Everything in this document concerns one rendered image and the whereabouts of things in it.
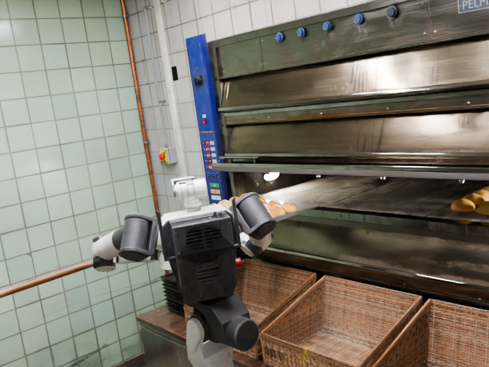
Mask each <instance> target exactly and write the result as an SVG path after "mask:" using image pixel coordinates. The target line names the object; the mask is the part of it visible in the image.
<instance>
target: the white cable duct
mask: <svg viewBox="0 0 489 367"><path fill-rule="evenodd" d="M153 1H154V10H155V15H156V24H157V29H158V34H159V43H160V47H161V53H162V62H163V66H164V75H165V80H166V85H167V94H168V99H169V104H170V113H171V118H172V127H173V132H174V136H175V145H176V151H177V156H178V164H179V169H180V177H181V178H184V177H187V176H186V167H185V162H184V157H183V148H182V143H181V138H180V128H179V124H178V115H177V109H176V105H175V96H174V90H173V85H172V77H171V71H170V62H169V58H168V52H167V43H166V39H165V33H164V24H163V19H162V11H161V5H160V0H153Z"/></svg>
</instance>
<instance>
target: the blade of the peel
mask: <svg viewBox="0 0 489 367"><path fill-rule="evenodd" d="M294 204H295V205H296V206H297V208H298V210H297V211H296V212H293V213H287V214H285V215H282V216H277V217H274V219H275V221H276V222H278V221H281V220H283V219H286V218H289V217H291V216H294V215H297V214H299V213H302V212H305V211H307V210H311V209H313V208H316V207H319V206H320V205H310V204H302V203H294Z"/></svg>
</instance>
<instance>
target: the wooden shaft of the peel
mask: <svg viewBox="0 0 489 367"><path fill-rule="evenodd" d="M90 267H93V259H92V260H89V261H85V262H83V263H80V264H77V265H74V266H72V267H68V268H65V269H61V270H58V271H56V272H52V273H49V274H47V275H43V276H41V277H37V278H34V279H32V280H28V281H25V282H23V283H19V284H17V285H13V286H10V287H8V288H4V289H1V290H0V298H3V297H5V296H9V295H11V294H14V293H17V292H20V291H24V290H26V289H29V288H32V287H35V286H38V285H41V284H43V283H47V282H49V281H52V280H56V279H58V278H61V277H65V276H67V275H70V274H73V273H75V272H79V271H82V270H84V269H88V268H90Z"/></svg>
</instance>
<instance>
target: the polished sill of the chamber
mask: <svg viewBox="0 0 489 367"><path fill-rule="evenodd" d="M297 215H299V216H311V217H317V218H330V219H337V220H343V221H356V222H362V223H369V224H381V225H388V226H401V227H407V228H414V229H426V230H433V231H440V232H452V233H459V234H471V235H478V236H484V237H489V223H488V222H480V221H465V220H457V219H449V218H434V217H426V216H411V215H402V214H394V213H379V212H371V211H363V210H348V209H340V208H325V207H316V208H313V209H311V210H307V211H305V212H302V213H299V214H297Z"/></svg>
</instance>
